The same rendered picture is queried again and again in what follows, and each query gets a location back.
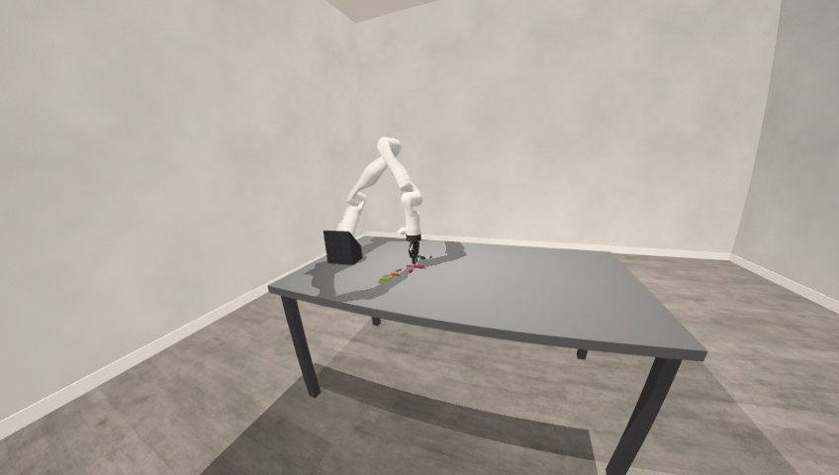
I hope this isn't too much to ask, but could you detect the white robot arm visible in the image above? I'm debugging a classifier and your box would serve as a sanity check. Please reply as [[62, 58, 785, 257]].
[[337, 138, 422, 236]]

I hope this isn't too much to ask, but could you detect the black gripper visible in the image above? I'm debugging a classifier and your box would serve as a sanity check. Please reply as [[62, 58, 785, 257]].
[[406, 234, 421, 265]]

